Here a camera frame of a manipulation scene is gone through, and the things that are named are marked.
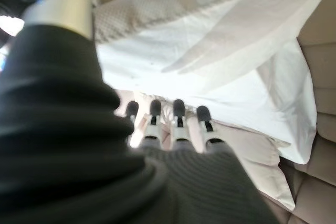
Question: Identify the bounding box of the white duvet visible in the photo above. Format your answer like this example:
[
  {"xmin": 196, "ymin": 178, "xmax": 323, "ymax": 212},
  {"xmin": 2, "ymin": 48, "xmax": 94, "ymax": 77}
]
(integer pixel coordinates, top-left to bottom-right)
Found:
[{"xmin": 96, "ymin": 0, "xmax": 336, "ymax": 166}]

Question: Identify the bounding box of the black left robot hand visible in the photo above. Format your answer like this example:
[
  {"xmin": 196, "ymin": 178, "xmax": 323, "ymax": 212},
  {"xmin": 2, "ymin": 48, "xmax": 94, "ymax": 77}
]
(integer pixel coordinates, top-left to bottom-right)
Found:
[{"xmin": 0, "ymin": 0, "xmax": 279, "ymax": 224}]

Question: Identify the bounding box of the tufted upholstered headboard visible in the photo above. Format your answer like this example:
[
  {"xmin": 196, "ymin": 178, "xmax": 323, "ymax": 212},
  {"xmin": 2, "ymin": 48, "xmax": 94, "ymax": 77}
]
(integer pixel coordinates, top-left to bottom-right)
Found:
[{"xmin": 278, "ymin": 6, "xmax": 336, "ymax": 224}]

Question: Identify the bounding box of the large beige pillow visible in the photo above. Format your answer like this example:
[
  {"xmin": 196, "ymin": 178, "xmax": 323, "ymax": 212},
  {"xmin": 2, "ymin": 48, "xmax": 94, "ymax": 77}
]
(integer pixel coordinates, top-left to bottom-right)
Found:
[{"xmin": 217, "ymin": 123, "xmax": 296, "ymax": 212}]

